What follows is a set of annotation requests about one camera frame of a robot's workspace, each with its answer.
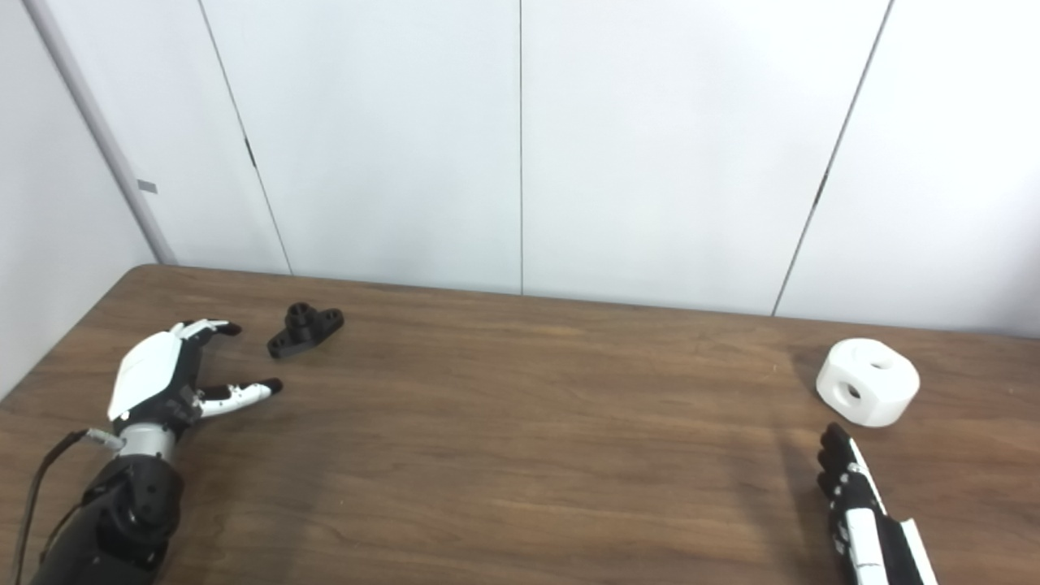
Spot white and black right hand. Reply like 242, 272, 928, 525
817, 422, 940, 585

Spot white and black left hand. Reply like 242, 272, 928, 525
107, 318, 284, 436

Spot round white piece with holes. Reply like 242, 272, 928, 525
816, 338, 921, 427

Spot black flanged holder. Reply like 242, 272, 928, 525
267, 302, 345, 360

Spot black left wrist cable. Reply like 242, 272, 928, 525
12, 428, 124, 585

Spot gray wall pipe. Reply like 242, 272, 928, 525
23, 0, 179, 267

